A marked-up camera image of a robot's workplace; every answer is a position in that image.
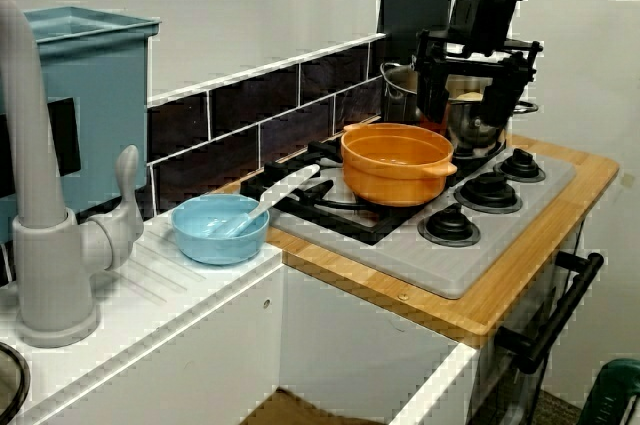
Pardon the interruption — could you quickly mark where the brown cardboard sheet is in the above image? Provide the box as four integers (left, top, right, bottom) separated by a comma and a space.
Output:
239, 387, 401, 425

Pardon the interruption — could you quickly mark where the teal toy microwave box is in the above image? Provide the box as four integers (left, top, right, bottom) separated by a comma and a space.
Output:
0, 7, 162, 291

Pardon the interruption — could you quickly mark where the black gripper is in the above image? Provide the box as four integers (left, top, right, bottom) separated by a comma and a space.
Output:
416, 0, 545, 140

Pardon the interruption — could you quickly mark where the pale grey plastic spoon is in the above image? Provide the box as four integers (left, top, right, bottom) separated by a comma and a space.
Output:
212, 163, 321, 239

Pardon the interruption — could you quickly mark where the black stove knob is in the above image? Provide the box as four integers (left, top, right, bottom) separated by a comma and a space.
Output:
494, 147, 547, 184
417, 202, 482, 248
453, 170, 523, 211

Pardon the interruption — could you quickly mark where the grey toy faucet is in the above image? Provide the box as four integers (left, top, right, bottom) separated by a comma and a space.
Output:
0, 0, 146, 349

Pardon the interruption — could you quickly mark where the green clamp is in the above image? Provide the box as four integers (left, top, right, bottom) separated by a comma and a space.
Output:
582, 358, 640, 425

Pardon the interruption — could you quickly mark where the light blue bowl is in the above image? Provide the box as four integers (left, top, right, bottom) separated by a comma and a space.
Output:
171, 193, 271, 266

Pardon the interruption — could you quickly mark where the stainless steel pot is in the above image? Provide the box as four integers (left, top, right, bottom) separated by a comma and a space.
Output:
380, 60, 540, 154

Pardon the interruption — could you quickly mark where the black oven door handle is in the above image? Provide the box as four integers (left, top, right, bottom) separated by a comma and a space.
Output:
497, 251, 605, 375

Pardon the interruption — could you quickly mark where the orange plastic pot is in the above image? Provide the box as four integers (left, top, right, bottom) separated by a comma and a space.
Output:
340, 123, 459, 208

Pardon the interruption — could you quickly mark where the dark tile backsplash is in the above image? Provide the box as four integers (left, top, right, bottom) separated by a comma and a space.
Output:
147, 33, 389, 216

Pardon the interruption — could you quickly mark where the black burner grate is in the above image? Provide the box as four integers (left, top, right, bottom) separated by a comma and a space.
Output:
239, 137, 506, 246

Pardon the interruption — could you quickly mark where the grey stove plate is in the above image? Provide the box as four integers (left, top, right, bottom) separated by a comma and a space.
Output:
267, 142, 579, 301

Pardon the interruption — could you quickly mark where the white sink unit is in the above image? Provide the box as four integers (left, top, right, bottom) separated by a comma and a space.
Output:
0, 214, 481, 425

